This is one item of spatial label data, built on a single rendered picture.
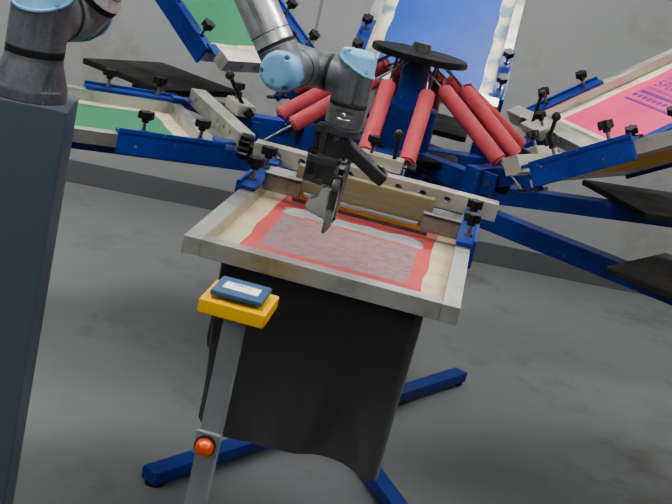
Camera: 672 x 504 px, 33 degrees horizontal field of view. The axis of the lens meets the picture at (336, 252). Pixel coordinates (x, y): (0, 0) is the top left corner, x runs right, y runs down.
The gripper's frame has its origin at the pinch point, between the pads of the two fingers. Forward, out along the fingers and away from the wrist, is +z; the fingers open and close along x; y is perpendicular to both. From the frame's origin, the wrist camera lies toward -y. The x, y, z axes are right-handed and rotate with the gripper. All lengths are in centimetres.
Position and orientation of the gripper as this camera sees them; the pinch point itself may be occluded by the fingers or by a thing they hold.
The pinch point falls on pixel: (330, 224)
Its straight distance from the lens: 231.2
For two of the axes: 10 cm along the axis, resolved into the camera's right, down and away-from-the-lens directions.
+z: -2.3, 9.3, 2.8
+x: -1.5, 2.5, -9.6
